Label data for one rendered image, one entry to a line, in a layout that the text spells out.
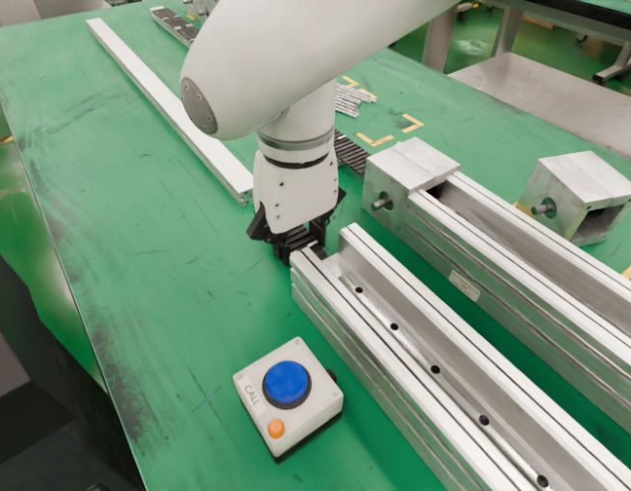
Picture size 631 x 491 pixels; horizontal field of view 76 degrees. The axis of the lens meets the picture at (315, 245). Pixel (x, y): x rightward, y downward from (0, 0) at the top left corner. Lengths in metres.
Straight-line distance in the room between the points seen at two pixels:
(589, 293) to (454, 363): 0.19
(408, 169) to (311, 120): 0.23
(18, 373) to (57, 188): 0.43
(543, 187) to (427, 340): 0.32
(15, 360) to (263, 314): 0.25
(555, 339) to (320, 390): 0.26
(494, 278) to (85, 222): 0.60
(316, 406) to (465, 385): 0.15
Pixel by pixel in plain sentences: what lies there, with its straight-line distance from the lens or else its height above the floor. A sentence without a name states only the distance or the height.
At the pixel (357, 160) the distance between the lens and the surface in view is 0.70.
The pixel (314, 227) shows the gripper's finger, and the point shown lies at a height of 0.82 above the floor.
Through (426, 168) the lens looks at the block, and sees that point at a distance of 0.60.
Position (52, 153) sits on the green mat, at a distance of 0.92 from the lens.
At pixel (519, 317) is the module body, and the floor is 0.81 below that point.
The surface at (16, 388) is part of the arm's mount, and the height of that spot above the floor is 0.87.
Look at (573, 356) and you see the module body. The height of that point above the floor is 0.82.
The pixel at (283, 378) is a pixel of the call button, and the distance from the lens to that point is 0.40.
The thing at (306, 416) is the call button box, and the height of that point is 0.84.
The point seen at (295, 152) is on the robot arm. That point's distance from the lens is 0.41.
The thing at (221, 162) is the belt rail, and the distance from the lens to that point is 0.72.
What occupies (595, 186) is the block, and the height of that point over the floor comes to 0.87.
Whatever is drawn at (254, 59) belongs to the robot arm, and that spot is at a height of 1.11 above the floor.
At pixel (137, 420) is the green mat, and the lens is 0.50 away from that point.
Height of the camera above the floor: 1.21
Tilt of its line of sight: 47 degrees down
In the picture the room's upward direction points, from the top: straight up
